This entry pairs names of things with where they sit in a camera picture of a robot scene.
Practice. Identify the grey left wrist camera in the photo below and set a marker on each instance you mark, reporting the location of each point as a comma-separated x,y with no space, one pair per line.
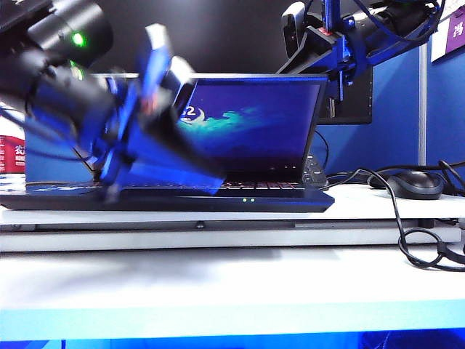
183,83

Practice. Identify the black ASUS monitor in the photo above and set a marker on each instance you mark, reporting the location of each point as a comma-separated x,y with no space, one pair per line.
232,36

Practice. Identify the white sliding desk tray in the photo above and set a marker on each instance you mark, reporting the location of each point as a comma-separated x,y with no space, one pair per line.
181,240

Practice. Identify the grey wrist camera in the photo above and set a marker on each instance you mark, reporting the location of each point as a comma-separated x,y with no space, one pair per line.
183,83
292,25

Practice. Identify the wide blue partition panel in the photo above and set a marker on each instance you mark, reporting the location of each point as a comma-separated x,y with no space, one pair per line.
392,109

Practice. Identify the black Hasee laptop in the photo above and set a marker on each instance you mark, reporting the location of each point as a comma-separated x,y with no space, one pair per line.
254,123

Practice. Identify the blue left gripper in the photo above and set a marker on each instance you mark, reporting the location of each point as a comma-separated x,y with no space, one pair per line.
127,120

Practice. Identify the black keyboard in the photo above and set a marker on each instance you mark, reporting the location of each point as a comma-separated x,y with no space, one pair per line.
314,172

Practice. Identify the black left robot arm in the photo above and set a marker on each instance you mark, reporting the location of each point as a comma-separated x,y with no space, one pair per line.
72,22

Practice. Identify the water bottle with red label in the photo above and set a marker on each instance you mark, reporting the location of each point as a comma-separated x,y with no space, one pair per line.
12,152

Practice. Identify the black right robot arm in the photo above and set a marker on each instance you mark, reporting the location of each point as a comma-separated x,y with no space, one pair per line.
399,18

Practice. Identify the narrow blue partition panel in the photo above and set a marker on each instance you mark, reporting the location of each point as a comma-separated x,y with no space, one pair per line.
447,109

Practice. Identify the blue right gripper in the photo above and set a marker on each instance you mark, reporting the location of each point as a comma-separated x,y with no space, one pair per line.
338,51

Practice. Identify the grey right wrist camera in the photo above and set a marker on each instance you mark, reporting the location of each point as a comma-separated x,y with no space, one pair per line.
292,25

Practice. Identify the black computer mouse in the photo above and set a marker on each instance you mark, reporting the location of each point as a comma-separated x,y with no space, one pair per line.
417,185

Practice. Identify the purple and white poster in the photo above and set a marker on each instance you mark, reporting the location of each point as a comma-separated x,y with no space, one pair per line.
454,40

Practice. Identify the grey aluminium partition post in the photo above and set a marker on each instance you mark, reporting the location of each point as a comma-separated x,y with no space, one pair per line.
422,109

